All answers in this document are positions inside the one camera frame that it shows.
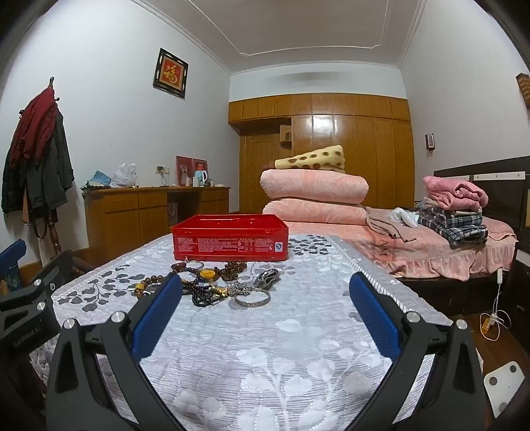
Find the large red photo frame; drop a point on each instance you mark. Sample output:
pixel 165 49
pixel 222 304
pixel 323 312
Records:
pixel 183 168

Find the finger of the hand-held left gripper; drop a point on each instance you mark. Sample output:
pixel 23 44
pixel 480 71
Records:
pixel 62 269
pixel 12 255

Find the beige folded cloth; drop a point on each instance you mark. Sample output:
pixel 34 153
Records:
pixel 387 226

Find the white wall socket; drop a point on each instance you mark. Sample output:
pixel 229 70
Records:
pixel 162 169

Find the white plastic bag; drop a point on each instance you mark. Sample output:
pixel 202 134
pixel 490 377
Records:
pixel 124 176

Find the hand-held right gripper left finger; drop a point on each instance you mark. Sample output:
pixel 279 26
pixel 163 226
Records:
pixel 159 317

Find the white cloth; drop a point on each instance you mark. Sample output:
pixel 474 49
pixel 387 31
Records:
pixel 408 217

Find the dark wooden headboard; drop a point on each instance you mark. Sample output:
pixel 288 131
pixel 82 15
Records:
pixel 505 194

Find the coat rack with clothes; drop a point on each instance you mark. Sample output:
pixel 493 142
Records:
pixel 45 178

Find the wide silver bangle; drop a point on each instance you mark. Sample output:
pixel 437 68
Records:
pixel 252 305

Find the wooden desk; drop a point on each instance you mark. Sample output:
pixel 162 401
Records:
pixel 124 215

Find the blue cloth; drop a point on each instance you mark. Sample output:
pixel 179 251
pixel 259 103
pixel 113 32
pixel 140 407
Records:
pixel 98 179

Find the silver metal hair clip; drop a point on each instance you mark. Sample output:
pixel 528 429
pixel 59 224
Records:
pixel 267 278

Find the framed red wall picture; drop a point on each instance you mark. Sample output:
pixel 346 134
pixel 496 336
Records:
pixel 170 73

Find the small wall-mounted device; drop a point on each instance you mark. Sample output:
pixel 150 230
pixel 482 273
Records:
pixel 429 141

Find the wooden wall decoration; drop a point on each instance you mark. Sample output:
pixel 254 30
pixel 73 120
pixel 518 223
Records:
pixel 524 89

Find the yellow spotted pillow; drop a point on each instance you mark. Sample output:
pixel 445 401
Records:
pixel 314 159

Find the stack of plaid clothes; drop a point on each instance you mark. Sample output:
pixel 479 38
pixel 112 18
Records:
pixel 453 228

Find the wooden wardrobe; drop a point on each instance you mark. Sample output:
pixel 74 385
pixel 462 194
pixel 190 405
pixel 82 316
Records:
pixel 352 149

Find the teal kettle with red lid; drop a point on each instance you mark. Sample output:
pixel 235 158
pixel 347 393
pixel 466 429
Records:
pixel 201 176

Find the small red photo frame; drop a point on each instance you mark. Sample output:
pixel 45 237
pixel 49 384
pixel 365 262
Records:
pixel 200 161

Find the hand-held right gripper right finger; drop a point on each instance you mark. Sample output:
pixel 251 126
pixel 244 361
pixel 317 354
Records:
pixel 374 319

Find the pink folded blanket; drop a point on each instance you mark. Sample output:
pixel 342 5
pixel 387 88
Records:
pixel 455 192

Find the red plastic tray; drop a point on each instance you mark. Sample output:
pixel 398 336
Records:
pixel 230 242

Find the folded pink quilt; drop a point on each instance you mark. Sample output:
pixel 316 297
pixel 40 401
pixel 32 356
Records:
pixel 314 213
pixel 314 186

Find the pink ruffled bedsheet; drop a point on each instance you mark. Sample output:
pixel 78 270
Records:
pixel 422 252

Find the wooden coat rack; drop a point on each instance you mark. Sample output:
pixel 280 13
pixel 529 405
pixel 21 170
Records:
pixel 52 232

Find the red scarf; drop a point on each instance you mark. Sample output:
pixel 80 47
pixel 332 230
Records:
pixel 35 124

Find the grey leaf printed quilt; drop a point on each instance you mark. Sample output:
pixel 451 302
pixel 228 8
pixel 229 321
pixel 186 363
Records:
pixel 265 373

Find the white bathroom scale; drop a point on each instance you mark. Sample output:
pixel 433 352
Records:
pixel 505 387

